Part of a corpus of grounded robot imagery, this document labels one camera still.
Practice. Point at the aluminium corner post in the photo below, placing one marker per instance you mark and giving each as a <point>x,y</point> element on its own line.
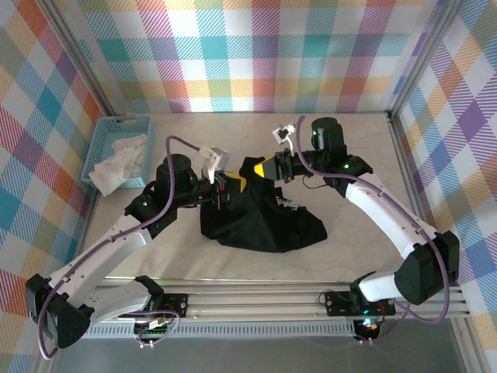
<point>83,62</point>
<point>423,58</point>

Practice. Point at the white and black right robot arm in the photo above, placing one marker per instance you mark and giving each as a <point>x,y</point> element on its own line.
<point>388,217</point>

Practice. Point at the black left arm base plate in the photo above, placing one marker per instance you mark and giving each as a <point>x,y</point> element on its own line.
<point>176,305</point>

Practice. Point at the white crumpled cloth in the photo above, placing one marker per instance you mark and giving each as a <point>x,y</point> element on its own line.
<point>116,163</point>

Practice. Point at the blue plastic basket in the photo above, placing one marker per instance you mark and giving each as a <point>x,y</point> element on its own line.
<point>116,128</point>

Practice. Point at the black printed t-shirt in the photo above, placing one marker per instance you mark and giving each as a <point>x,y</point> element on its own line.
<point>264,225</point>

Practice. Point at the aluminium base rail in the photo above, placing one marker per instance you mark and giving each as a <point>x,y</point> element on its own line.
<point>252,299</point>

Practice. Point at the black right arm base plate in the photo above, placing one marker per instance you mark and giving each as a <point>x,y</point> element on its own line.
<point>339,303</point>

